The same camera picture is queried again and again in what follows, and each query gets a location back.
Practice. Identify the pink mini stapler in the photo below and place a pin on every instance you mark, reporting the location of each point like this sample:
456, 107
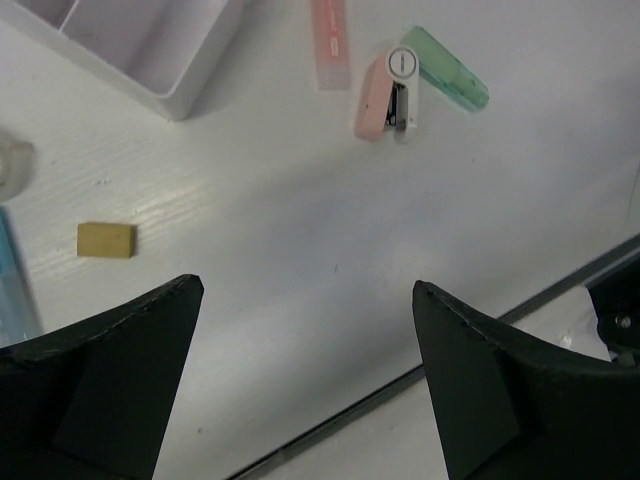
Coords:
389, 99

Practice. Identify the left white divided container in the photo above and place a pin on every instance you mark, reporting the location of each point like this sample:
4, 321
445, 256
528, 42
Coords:
159, 53

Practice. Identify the pink orange highlighter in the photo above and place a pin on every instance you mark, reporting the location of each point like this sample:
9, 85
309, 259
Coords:
331, 49

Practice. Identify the clear tape dispenser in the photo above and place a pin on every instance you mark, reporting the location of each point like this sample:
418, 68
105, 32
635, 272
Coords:
17, 165

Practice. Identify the tan eraser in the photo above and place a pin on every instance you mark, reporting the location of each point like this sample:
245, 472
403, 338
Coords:
106, 240

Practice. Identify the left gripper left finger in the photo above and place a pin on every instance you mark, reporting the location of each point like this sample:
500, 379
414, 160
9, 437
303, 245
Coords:
93, 400

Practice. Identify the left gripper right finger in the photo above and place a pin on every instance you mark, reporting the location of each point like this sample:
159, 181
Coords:
509, 405

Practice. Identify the light blue pen case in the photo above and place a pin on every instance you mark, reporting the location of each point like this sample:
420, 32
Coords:
19, 318

